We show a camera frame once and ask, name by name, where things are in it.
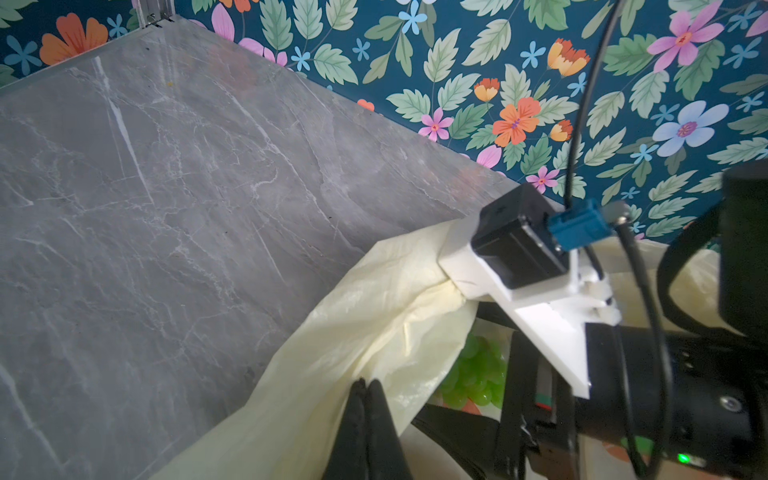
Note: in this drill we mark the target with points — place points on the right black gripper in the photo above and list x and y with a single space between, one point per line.
537 425

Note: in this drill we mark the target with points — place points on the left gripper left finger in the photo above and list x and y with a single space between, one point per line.
348 458

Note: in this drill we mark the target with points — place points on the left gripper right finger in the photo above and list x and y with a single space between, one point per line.
384 454

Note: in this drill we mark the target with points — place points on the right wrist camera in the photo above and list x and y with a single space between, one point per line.
525 256

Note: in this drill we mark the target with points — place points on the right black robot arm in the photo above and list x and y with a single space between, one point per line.
671 366

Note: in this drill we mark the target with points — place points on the green fake grapes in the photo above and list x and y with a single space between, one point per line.
477 378

